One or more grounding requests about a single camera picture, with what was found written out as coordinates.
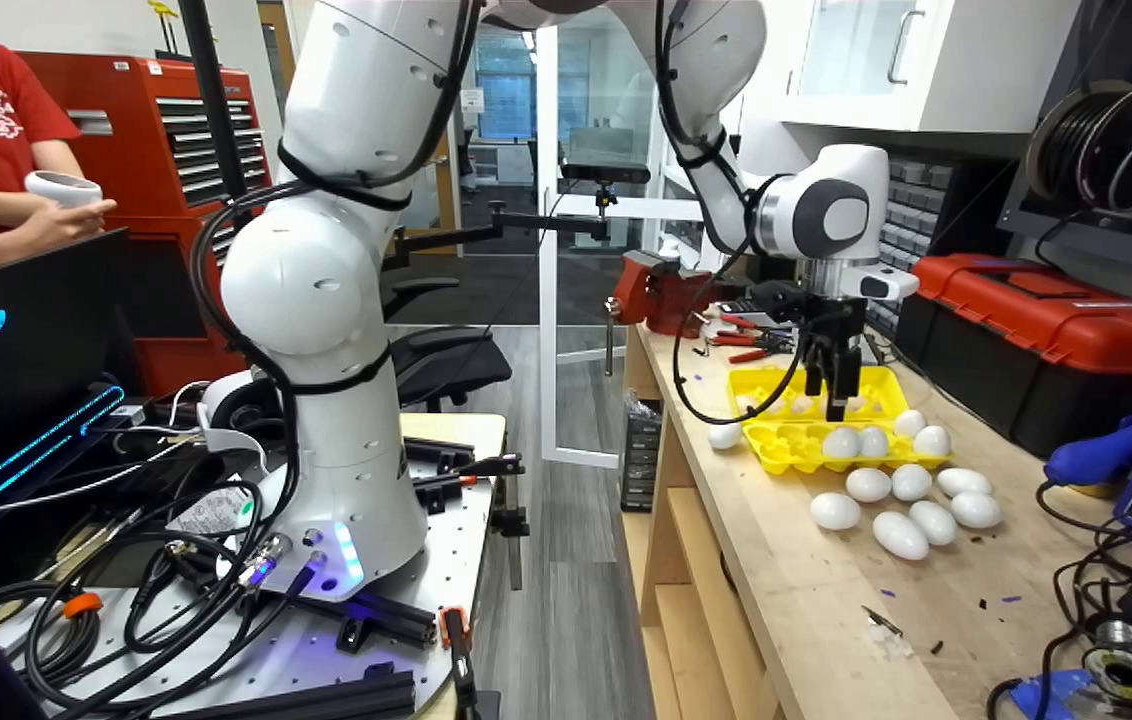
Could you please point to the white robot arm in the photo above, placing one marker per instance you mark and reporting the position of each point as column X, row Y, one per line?
column 303, row 282

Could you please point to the black camera stand pole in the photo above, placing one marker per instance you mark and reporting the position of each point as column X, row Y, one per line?
column 205, row 66

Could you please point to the white egg in crate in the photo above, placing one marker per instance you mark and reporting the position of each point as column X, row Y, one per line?
column 873, row 440
column 908, row 421
column 934, row 440
column 842, row 447

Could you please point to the black laptop screen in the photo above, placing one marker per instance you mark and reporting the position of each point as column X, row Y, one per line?
column 56, row 337

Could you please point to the white egg in crate middle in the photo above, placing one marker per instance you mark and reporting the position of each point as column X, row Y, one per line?
column 873, row 440

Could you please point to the white egg in crate left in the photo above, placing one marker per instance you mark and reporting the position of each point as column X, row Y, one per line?
column 908, row 421

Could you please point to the black cable spools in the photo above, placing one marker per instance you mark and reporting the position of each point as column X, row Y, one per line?
column 1082, row 149

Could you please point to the white egg in crate back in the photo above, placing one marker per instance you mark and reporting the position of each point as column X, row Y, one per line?
column 934, row 440

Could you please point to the white egg in crate right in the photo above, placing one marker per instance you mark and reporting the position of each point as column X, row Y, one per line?
column 842, row 447

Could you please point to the white wall cabinet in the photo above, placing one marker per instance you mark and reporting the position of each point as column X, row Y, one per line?
column 925, row 66

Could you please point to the red tool chest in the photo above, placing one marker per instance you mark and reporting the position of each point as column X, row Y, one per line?
column 147, row 143

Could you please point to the red bench vise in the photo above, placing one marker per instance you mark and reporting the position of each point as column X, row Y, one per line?
column 663, row 293

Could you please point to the yellow plastic egg crate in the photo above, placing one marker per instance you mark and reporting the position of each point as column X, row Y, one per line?
column 790, row 432

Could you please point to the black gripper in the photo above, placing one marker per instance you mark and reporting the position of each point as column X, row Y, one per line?
column 828, row 327

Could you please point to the white egg near table edge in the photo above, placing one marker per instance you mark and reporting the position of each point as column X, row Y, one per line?
column 725, row 436

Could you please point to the black office chair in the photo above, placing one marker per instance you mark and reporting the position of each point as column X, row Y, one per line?
column 445, row 367

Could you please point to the white egg on table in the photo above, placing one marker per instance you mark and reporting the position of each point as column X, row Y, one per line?
column 834, row 513
column 962, row 481
column 870, row 487
column 973, row 511
column 900, row 538
column 934, row 521
column 908, row 481

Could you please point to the red and black toolbox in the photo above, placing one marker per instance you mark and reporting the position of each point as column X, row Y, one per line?
column 1034, row 352

